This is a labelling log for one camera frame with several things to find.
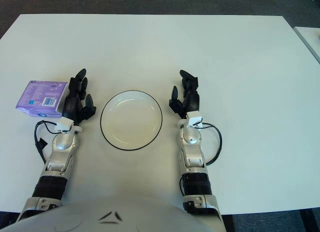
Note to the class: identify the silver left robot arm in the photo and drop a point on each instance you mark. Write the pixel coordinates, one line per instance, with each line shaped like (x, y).
(60, 142)

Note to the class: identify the white plate with black rim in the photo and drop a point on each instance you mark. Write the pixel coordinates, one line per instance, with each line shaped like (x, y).
(131, 120)

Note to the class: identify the black table leg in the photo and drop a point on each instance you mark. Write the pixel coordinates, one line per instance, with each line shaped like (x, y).
(307, 222)

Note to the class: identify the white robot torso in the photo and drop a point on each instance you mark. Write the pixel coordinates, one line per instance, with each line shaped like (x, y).
(112, 217)

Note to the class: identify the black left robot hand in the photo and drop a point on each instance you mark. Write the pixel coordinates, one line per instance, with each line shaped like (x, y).
(72, 104)

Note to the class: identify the purple tissue paper pack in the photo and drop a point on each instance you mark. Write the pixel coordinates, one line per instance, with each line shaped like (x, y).
(40, 97)

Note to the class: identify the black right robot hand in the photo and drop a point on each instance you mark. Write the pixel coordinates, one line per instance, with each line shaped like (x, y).
(192, 99)

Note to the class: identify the white side table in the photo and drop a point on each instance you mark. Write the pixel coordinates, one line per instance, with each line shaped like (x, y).
(311, 39)

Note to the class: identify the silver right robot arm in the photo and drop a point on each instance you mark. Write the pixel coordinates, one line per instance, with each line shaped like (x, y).
(191, 139)

